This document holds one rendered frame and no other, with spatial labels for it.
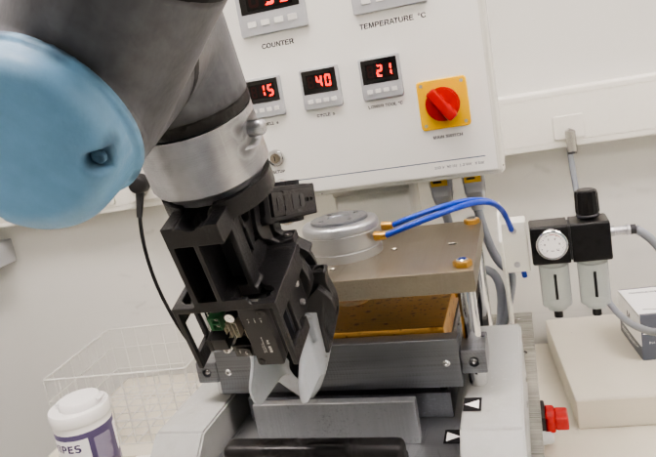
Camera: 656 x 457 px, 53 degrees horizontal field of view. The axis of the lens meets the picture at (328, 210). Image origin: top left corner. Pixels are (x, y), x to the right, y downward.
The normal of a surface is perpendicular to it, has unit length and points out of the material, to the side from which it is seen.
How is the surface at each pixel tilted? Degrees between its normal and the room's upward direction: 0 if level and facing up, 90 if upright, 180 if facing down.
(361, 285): 90
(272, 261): 20
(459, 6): 90
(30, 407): 90
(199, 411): 0
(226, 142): 103
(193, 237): 110
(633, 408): 90
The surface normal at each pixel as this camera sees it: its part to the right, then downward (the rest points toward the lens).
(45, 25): -0.30, 0.42
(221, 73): 0.81, 0.11
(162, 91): 0.68, 0.69
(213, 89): 0.65, 0.25
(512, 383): -0.17, -0.97
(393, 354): -0.26, 0.22
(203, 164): 0.22, 0.44
